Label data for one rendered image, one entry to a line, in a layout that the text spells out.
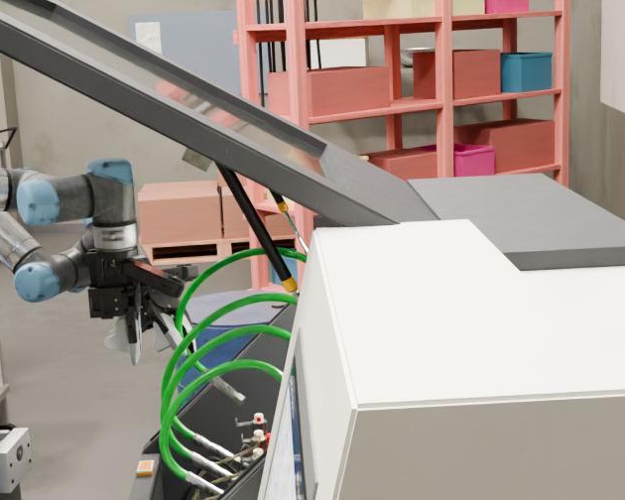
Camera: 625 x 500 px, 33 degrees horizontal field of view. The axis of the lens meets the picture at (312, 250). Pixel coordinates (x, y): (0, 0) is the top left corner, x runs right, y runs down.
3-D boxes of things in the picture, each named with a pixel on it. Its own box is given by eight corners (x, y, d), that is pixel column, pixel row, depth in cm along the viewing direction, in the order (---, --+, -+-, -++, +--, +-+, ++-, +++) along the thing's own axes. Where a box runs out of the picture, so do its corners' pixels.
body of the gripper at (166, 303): (160, 334, 210) (132, 286, 215) (187, 308, 207) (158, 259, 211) (133, 336, 204) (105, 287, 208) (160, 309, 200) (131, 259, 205)
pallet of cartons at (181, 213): (318, 232, 918) (314, 133, 899) (307, 262, 809) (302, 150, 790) (151, 236, 931) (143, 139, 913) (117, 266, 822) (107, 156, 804)
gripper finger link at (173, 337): (171, 369, 202) (152, 330, 206) (190, 351, 200) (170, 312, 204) (160, 369, 200) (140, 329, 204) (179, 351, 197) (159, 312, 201)
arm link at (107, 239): (139, 218, 188) (133, 227, 180) (141, 243, 189) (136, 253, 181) (96, 220, 187) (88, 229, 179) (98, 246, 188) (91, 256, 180)
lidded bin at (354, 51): (370, 67, 885) (369, 33, 879) (369, 69, 844) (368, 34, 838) (310, 69, 890) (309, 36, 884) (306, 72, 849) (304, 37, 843)
